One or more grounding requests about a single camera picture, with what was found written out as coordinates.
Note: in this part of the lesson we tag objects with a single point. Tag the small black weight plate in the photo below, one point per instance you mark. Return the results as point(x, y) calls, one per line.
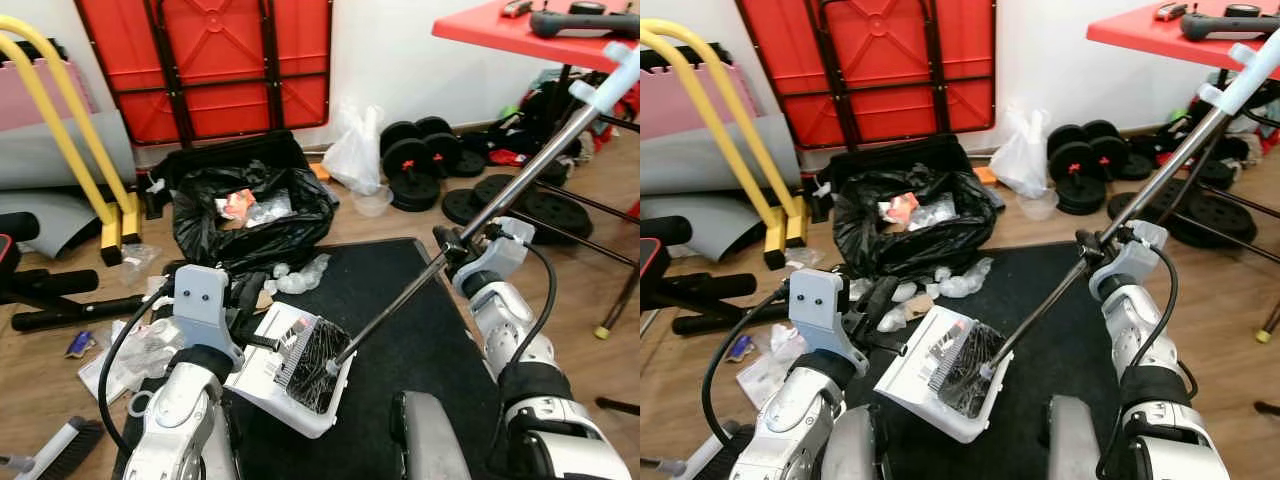
point(1128, 208)
point(462, 207)

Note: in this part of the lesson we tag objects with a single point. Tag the white plastic bag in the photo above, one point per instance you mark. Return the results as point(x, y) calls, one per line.
point(355, 150)
point(1020, 155)

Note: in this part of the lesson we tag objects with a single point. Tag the white dustpan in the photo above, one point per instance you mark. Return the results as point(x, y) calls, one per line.
point(262, 360)
point(920, 370)

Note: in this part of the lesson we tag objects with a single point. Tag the round black disc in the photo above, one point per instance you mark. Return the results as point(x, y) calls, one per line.
point(1240, 8)
point(588, 6)

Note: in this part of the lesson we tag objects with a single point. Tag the red folded table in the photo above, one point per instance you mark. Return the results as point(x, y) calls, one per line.
point(200, 60)
point(860, 60)

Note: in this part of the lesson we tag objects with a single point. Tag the clear plastic cup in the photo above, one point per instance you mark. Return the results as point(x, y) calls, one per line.
point(1040, 205)
point(372, 203)

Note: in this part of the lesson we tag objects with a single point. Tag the broom with white loop grip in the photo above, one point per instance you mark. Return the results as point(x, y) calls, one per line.
point(1170, 160)
point(530, 163)

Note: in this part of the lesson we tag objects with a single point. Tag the crushed clear plastic bottles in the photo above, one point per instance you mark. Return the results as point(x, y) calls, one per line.
point(300, 275)
point(960, 280)

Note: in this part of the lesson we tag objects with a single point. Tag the long black handheld device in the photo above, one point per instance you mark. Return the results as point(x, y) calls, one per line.
point(580, 22)
point(1230, 22)

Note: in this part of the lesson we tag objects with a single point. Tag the red white wrapper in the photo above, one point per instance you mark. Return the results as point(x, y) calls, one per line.
point(900, 208)
point(235, 203)

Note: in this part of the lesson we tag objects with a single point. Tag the pink foam mat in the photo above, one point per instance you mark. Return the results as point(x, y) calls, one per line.
point(665, 105)
point(20, 100)

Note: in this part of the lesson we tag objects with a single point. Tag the small orange box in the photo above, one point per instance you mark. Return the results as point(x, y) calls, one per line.
point(985, 177)
point(320, 172)

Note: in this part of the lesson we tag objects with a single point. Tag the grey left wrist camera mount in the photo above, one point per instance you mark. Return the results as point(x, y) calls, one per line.
point(825, 310)
point(205, 305)

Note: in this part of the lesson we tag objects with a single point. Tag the black trash bag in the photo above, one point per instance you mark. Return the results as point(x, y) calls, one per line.
point(200, 245)
point(880, 250)

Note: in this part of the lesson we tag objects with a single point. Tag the small black silver device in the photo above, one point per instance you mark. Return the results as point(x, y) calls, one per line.
point(515, 8)
point(1168, 10)

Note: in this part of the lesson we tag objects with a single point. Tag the small clear plastic scrap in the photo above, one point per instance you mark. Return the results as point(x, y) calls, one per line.
point(800, 260)
point(135, 260)

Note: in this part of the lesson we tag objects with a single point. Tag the clear plastic wrapper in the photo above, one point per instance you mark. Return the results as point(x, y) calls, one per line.
point(775, 365)
point(140, 355)

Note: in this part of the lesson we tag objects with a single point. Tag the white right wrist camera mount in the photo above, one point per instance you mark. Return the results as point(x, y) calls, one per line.
point(510, 250)
point(1135, 255)

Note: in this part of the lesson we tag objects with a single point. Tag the clear plastic trash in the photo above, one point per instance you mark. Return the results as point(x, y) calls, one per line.
point(937, 212)
point(272, 208)

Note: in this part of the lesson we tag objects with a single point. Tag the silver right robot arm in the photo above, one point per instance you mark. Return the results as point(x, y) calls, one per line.
point(520, 340)
point(1140, 340)

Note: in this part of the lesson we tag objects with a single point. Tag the grey robot right leg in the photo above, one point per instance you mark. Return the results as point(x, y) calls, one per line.
point(1080, 440)
point(430, 440)

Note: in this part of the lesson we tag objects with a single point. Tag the grey folded mat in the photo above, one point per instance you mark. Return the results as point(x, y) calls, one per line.
point(40, 160)
point(690, 165)

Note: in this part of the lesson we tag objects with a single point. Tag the black dumbbell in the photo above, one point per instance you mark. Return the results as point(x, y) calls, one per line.
point(405, 165)
point(1125, 150)
point(1075, 170)
point(455, 150)

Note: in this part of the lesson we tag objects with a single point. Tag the grey robot leg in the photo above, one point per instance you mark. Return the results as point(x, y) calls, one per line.
point(430, 440)
point(1080, 440)
point(860, 445)

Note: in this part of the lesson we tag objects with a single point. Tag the black weight bench frame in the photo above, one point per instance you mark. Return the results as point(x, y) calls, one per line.
point(700, 290)
point(50, 285)

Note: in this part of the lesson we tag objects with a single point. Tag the red table with black legs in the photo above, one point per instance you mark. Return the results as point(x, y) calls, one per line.
point(1150, 30)
point(500, 35)

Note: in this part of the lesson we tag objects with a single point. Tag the grey robot left leg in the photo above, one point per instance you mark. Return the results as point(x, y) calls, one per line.
point(860, 445)

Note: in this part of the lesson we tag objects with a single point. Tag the hand brush with black bristles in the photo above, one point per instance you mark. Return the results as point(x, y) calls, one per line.
point(70, 445)

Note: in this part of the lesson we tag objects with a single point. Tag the black floor mat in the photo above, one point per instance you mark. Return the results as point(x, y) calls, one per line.
point(420, 330)
point(1050, 320)

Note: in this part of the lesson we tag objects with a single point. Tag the black backpack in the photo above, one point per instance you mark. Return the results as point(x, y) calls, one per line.
point(540, 110)
point(1200, 120)

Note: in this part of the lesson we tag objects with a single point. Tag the large black weight plate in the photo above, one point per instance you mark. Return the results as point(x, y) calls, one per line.
point(1215, 218)
point(545, 212)

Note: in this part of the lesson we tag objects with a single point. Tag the yellow metal frame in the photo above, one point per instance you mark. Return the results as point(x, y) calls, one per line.
point(60, 110)
point(720, 110)

